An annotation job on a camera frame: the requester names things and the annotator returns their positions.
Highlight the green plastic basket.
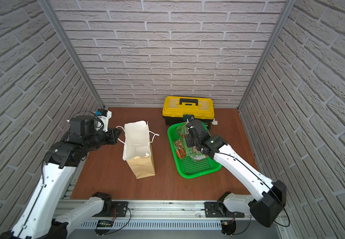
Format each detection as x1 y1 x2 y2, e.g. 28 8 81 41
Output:
167 122 222 179

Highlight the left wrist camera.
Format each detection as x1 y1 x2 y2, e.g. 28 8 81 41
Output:
94 109 112 132

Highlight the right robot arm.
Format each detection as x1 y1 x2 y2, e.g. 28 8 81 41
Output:
185 119 287 227

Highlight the white plastic fitting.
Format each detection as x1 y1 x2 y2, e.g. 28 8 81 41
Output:
211 119 218 125

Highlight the brown paper bag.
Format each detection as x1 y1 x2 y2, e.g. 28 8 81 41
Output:
117 120 158 179

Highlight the right power connector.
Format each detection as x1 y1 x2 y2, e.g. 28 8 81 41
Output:
221 220 237 237

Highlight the green white bottom packet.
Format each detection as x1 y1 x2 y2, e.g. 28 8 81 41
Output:
187 150 207 162

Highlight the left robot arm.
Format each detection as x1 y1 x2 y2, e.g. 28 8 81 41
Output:
0 109 122 239

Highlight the green brown food packet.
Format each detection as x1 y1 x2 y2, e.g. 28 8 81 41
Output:
173 139 185 152

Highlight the yellow black toolbox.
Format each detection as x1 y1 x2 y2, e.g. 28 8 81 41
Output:
162 96 215 126

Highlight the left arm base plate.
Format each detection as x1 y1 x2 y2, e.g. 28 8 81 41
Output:
94 201 129 218

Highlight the aluminium front rail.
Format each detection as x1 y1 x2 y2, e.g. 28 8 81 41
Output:
40 179 290 231

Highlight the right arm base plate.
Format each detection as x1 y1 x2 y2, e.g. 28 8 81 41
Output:
204 201 245 219

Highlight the red small condiment packet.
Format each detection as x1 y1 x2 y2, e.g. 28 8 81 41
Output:
175 148 186 159

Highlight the green pizza picture packet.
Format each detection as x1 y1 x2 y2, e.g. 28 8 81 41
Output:
175 123 188 139

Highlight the left controller board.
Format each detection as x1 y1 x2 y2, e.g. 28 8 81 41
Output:
95 220 115 236

